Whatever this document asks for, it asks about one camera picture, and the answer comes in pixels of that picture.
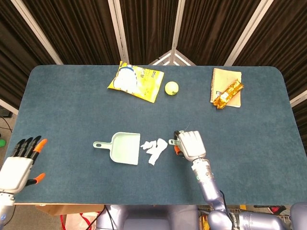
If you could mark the brown curtain screen panel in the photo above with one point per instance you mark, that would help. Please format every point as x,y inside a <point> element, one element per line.
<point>148,28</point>
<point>14,48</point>
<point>211,31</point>
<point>287,48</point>
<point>79,31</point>

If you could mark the gold foil snack pack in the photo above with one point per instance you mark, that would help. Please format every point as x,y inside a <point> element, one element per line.
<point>227,94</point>

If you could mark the mint green hand broom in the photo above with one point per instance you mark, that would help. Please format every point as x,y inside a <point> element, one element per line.
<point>171,141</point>

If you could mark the mint green plastic dustpan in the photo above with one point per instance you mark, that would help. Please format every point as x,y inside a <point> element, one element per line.
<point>124,148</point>

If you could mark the white paper tissue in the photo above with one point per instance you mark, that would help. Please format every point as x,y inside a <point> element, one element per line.
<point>147,145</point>

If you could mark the yellow snack bag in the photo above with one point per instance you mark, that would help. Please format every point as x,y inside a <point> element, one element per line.
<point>144,83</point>

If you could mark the yellow tennis ball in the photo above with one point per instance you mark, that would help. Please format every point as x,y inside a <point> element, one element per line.
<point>171,88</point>

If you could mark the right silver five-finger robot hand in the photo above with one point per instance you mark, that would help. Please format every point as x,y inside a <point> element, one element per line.
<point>192,143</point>

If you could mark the tan spiral notebook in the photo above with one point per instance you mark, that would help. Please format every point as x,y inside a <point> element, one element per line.
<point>223,79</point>

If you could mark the red and white bag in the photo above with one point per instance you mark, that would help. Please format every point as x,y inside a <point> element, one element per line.
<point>74,222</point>

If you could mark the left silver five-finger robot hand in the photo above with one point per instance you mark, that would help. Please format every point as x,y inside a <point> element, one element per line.
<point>14,170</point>

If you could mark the lilac robot torso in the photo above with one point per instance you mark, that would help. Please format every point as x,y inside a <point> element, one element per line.
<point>148,219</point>

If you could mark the white paper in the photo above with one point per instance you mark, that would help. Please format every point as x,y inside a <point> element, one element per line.
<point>158,149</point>

